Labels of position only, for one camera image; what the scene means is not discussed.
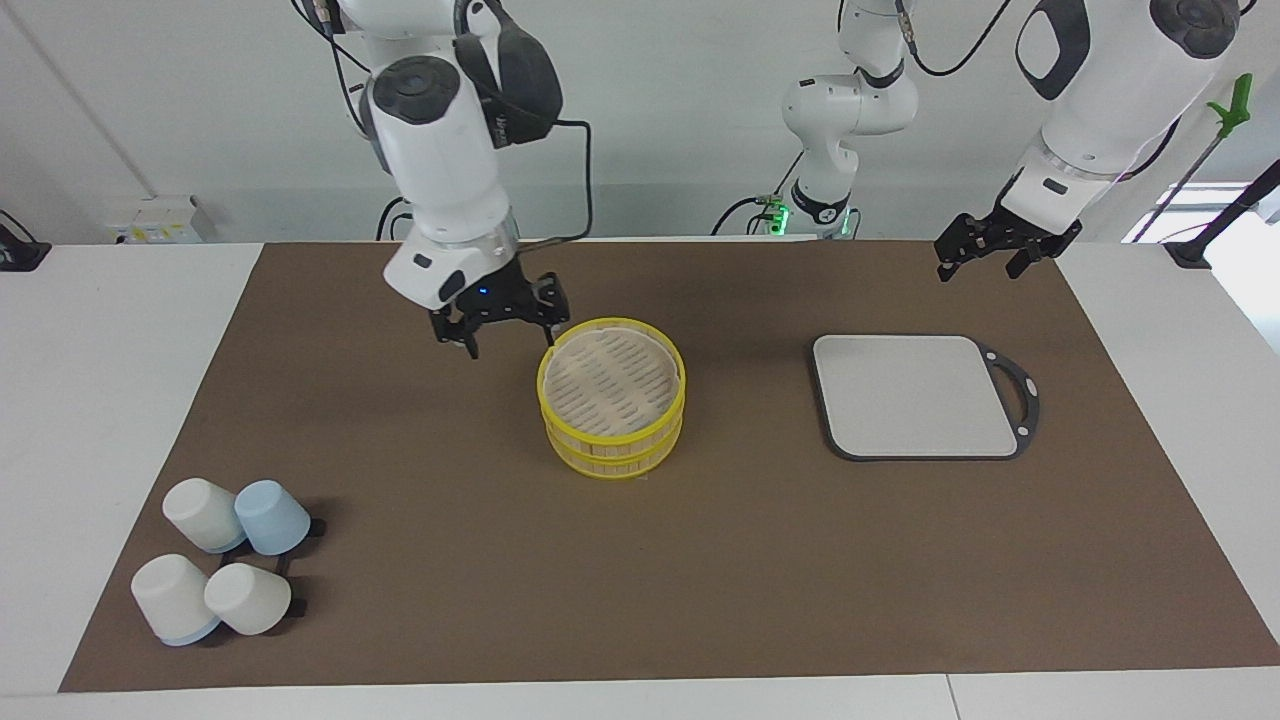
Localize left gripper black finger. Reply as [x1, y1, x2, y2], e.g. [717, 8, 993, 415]
[1005, 239, 1050, 280]
[934, 214, 977, 284]

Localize white cutting board grey rim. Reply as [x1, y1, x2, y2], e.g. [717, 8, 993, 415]
[806, 333, 1041, 463]

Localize black stand pole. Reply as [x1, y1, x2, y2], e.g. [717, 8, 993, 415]
[1165, 158, 1280, 269]

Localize yellow rim bamboo steamer lid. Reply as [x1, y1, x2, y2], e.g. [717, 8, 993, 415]
[536, 317, 688, 449]

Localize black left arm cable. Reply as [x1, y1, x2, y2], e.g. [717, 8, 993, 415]
[895, 0, 1013, 80]

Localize yellow rim bamboo steamer basket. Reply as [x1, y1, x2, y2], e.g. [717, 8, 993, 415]
[545, 405, 686, 482]

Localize white plastic cup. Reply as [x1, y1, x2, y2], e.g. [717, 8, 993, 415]
[162, 478, 248, 554]
[204, 563, 293, 637]

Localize light blue plastic cup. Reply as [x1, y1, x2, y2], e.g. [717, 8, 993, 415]
[234, 480, 312, 557]

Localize brown table mat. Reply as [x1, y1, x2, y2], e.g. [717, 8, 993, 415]
[58, 238, 1280, 693]

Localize white wall socket box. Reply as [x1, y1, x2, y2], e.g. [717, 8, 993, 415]
[105, 195, 218, 246]

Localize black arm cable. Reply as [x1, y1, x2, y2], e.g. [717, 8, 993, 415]
[895, 0, 1013, 80]
[520, 118, 596, 246]

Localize white cup with blue rim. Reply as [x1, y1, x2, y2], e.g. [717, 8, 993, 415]
[131, 553, 223, 647]

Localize green tipped pole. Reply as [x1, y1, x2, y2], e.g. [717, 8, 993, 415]
[1130, 72, 1256, 244]

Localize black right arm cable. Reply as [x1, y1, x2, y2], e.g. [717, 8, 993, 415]
[520, 118, 596, 246]

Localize black desk clamp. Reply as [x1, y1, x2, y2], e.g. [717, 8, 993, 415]
[0, 210, 51, 273]

